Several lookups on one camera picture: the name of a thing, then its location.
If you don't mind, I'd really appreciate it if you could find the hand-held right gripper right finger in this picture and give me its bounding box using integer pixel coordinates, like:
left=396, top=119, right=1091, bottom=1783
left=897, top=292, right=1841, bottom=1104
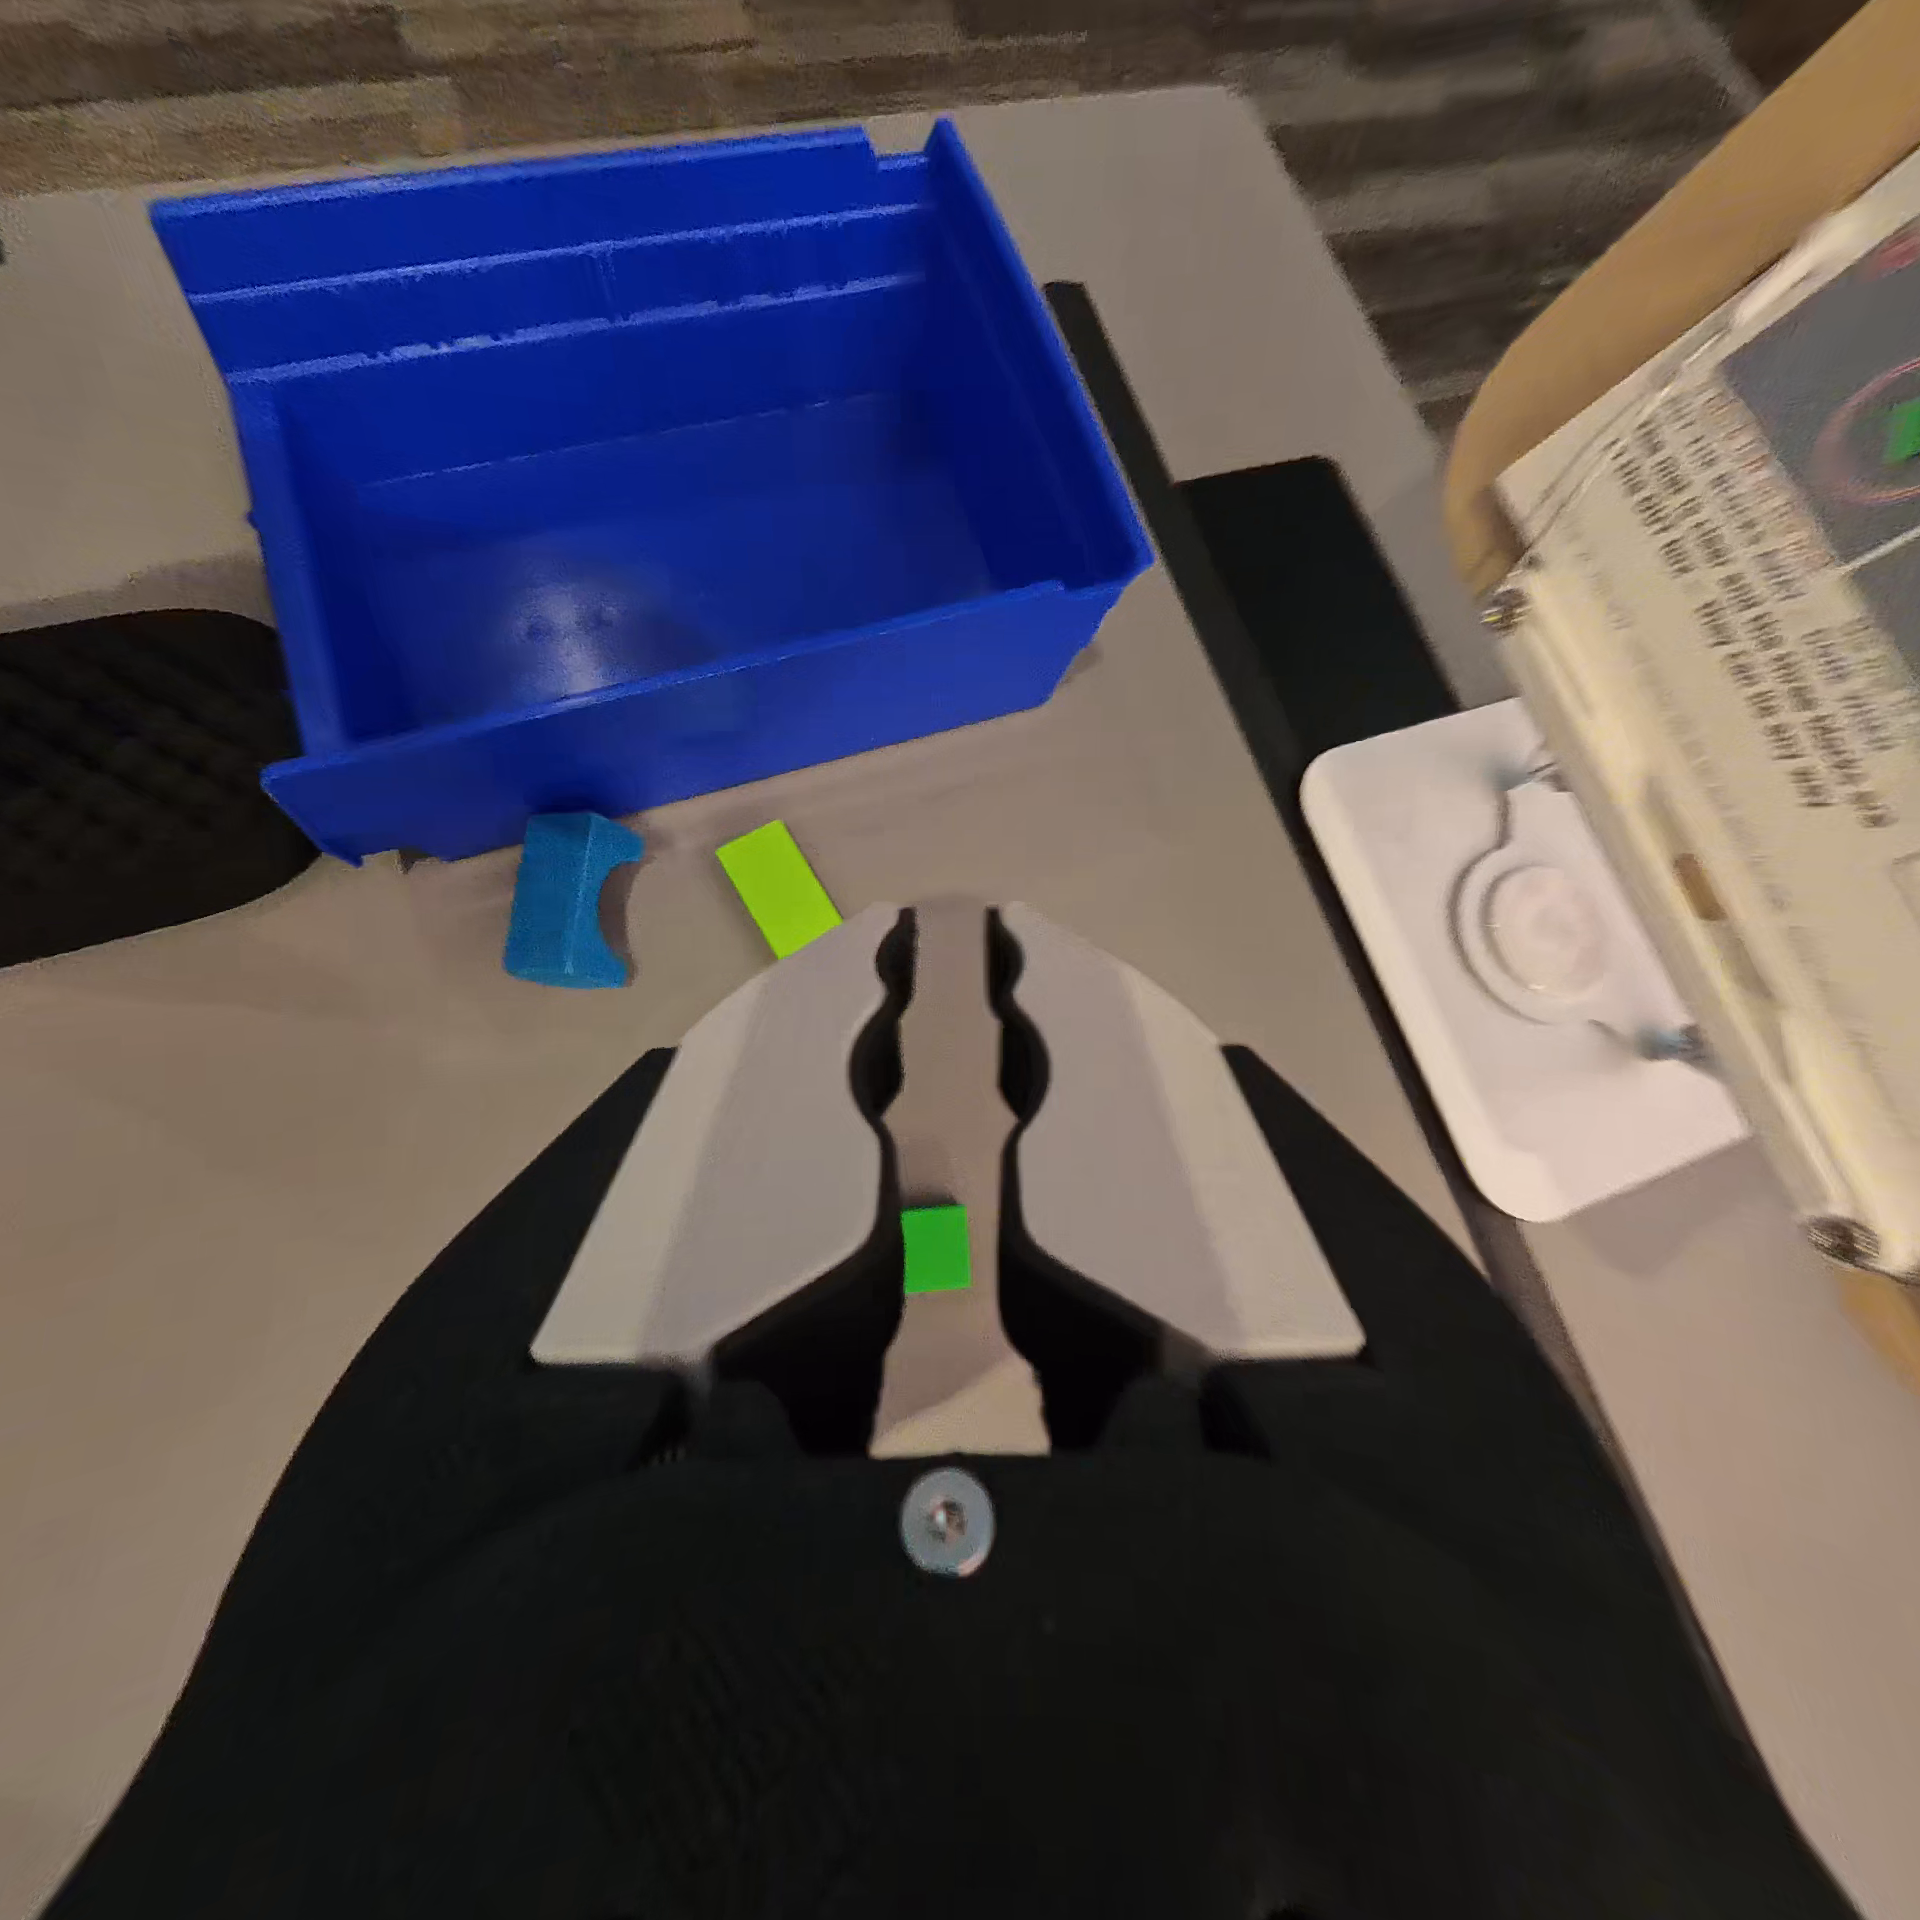
left=985, top=899, right=1376, bottom=1378

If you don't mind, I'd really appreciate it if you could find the printed instruction sheet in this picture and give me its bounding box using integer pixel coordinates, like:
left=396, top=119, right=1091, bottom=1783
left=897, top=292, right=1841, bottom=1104
left=1488, top=151, right=1920, bottom=1270

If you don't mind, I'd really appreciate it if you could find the blue arch block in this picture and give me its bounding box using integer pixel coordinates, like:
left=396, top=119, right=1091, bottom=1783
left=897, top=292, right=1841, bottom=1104
left=499, top=807, right=650, bottom=994

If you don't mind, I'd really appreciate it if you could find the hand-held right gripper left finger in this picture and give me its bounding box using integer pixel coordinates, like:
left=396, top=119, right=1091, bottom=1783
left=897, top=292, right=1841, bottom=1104
left=532, top=902, right=916, bottom=1385

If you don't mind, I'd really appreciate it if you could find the wooden document stand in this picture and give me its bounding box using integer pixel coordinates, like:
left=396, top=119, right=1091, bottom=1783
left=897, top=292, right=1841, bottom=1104
left=1297, top=0, right=1920, bottom=1298

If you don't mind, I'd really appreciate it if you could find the black mesh pad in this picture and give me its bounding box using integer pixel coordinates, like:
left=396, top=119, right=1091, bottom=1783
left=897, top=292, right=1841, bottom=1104
left=0, top=611, right=320, bottom=971

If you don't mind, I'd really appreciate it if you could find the lime green plank block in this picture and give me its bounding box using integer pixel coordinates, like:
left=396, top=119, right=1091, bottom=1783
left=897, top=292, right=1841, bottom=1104
left=712, top=816, right=848, bottom=966

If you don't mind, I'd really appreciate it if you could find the blue plastic bin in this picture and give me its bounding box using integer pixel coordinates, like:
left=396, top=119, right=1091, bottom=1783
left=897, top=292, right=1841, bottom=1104
left=150, top=119, right=1166, bottom=876

